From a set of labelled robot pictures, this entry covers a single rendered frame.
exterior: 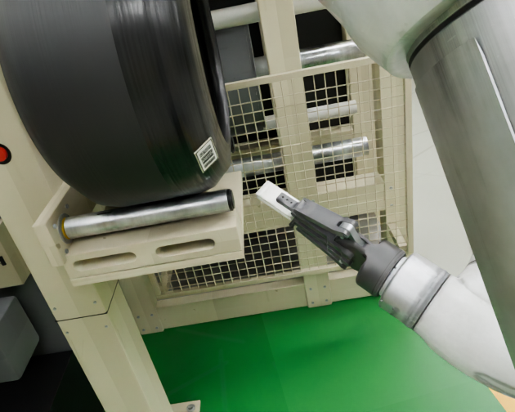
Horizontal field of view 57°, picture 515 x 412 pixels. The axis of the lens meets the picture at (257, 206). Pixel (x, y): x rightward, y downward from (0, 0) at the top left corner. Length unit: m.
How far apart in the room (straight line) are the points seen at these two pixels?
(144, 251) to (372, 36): 0.83
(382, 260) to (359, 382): 1.10
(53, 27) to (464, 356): 0.68
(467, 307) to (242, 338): 1.37
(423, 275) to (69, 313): 0.87
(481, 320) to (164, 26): 0.56
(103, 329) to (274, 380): 0.71
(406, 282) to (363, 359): 1.16
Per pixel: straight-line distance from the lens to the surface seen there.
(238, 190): 1.17
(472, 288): 0.65
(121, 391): 1.43
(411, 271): 0.64
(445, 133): 0.17
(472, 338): 0.63
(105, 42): 0.72
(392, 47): 0.17
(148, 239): 0.95
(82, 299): 1.21
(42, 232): 0.98
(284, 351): 1.83
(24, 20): 0.77
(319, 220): 0.66
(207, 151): 0.80
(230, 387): 1.77
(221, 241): 0.94
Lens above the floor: 1.35
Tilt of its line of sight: 30 degrees down
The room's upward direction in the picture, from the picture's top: 12 degrees counter-clockwise
